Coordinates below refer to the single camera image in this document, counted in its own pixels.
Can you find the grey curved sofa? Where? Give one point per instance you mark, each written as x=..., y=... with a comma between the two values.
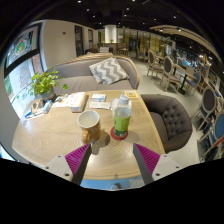
x=80, y=75

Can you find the grey white chevron cushion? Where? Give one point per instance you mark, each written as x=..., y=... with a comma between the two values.
x=108, y=70

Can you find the small white blue box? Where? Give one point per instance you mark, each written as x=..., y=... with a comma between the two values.
x=98, y=97

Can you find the green potted plant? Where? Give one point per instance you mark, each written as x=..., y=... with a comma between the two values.
x=45, y=83

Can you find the group of ceiling lights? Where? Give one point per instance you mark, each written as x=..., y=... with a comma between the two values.
x=126, y=15

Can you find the yellow card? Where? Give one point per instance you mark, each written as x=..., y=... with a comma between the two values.
x=131, y=94

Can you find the green-labelled clear drink bottle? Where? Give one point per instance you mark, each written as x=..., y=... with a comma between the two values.
x=122, y=120

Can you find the blue tissue pack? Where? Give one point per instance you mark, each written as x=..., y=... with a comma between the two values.
x=47, y=106

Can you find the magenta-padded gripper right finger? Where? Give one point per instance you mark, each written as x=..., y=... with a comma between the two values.
x=146, y=160

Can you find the group of dining chairs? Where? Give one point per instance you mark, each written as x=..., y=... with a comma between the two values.
x=206, y=100

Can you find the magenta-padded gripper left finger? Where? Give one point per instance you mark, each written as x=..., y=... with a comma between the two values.
x=77, y=160

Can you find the window with festive decals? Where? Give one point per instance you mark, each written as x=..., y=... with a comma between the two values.
x=23, y=73

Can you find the white paper packet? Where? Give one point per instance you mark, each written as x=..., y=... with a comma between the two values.
x=99, y=105

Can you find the brown mug with white inside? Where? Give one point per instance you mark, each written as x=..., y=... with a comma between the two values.
x=90, y=128

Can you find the grey tufted armchair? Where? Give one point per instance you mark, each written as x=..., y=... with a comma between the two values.
x=173, y=121

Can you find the flat round red coaster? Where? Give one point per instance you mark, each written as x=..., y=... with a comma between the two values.
x=115, y=136

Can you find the plain glass window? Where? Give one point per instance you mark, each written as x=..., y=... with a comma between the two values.
x=6, y=153

